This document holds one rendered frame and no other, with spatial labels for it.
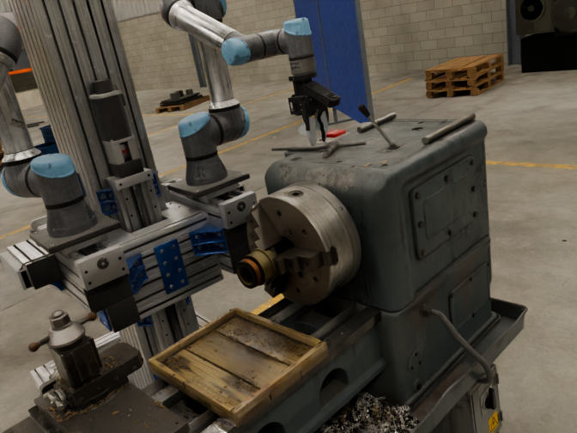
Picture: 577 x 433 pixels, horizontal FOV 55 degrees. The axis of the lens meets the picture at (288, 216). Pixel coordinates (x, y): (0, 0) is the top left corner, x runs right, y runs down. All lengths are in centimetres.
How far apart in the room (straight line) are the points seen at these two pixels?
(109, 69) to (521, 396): 207
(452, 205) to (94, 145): 118
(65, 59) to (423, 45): 1120
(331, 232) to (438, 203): 39
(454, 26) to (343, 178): 1098
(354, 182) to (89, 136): 95
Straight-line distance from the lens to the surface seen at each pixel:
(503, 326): 207
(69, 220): 178
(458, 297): 182
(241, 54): 161
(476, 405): 199
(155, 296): 194
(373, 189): 140
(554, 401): 262
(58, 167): 176
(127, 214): 196
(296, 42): 163
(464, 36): 1229
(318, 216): 137
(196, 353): 151
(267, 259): 138
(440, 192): 163
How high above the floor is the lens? 167
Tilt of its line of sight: 20 degrees down
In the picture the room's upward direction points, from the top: 11 degrees counter-clockwise
